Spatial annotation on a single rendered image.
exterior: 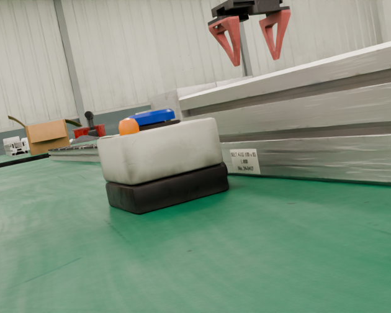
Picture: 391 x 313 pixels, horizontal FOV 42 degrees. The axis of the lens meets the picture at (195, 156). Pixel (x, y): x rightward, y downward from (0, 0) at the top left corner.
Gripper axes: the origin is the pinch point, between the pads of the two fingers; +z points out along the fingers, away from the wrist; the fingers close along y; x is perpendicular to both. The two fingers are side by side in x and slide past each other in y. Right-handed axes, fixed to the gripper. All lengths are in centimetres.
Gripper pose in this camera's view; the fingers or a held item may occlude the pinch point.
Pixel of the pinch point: (256, 58)
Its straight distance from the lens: 86.5
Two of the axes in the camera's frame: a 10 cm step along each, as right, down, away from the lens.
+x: -4.4, 0.0, 9.0
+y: 8.8, -2.1, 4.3
